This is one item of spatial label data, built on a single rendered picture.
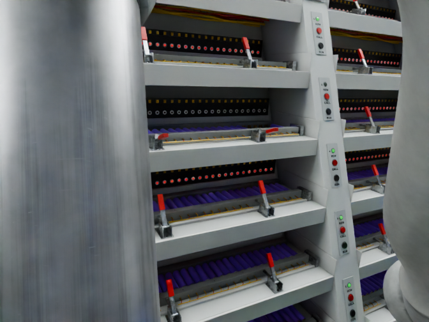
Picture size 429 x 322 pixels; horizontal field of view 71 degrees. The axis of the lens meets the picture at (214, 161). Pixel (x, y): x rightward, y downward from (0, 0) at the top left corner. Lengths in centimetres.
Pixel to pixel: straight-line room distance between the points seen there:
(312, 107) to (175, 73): 40
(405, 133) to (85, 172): 19
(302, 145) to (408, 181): 61
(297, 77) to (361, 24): 34
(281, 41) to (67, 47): 89
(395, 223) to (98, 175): 24
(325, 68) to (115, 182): 84
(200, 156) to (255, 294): 37
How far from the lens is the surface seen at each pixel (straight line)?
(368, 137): 103
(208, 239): 70
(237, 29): 107
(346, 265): 97
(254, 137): 78
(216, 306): 78
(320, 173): 89
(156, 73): 69
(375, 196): 105
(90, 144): 17
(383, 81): 115
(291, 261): 92
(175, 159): 67
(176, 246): 68
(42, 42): 18
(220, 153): 71
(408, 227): 30
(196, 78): 73
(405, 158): 24
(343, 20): 109
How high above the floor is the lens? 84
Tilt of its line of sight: 1 degrees up
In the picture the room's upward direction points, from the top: 6 degrees counter-clockwise
